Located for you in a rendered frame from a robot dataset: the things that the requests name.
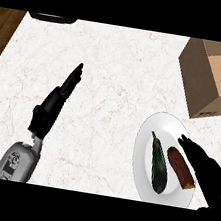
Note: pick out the white plate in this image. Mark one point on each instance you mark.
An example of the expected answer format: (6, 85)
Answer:
(149, 155)

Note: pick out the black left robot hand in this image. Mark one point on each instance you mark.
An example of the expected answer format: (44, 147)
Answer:
(50, 106)

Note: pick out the black rounded appliance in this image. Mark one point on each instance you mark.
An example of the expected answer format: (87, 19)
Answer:
(53, 18)

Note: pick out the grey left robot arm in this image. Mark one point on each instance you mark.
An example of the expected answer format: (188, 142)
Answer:
(16, 161)

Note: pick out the dark green eggplant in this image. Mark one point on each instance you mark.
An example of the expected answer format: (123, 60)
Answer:
(159, 167)

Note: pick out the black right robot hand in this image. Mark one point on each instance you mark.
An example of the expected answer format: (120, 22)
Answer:
(207, 171)

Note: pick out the brown cardboard box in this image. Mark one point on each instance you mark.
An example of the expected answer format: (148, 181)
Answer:
(202, 76)

